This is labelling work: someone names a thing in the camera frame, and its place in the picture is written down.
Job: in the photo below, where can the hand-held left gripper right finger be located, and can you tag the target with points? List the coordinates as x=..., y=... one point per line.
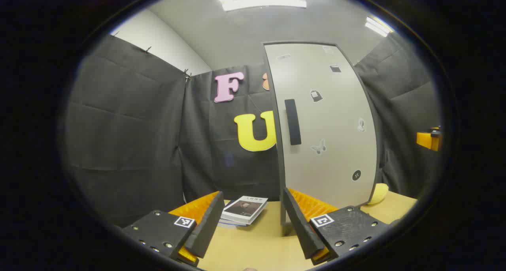
x=302, y=231

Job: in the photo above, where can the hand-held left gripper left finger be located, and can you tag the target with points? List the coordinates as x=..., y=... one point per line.
x=207, y=227

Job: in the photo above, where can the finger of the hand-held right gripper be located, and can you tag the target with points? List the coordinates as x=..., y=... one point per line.
x=429, y=140

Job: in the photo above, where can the dark grey cabinet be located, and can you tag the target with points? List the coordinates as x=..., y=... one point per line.
x=281, y=184

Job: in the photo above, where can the light grey cabinet door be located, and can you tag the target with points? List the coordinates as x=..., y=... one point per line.
x=336, y=144

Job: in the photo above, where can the plain white book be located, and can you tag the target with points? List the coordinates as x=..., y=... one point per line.
x=233, y=224

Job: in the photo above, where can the dark blue book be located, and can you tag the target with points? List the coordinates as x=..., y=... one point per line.
x=227, y=203

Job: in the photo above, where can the white portrait cover book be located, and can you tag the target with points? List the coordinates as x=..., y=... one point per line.
x=247, y=207

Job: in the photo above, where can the yellow plush toy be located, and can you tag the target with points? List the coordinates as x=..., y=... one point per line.
x=374, y=194

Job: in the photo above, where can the black backdrop cloth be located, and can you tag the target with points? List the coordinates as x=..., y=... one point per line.
x=130, y=136

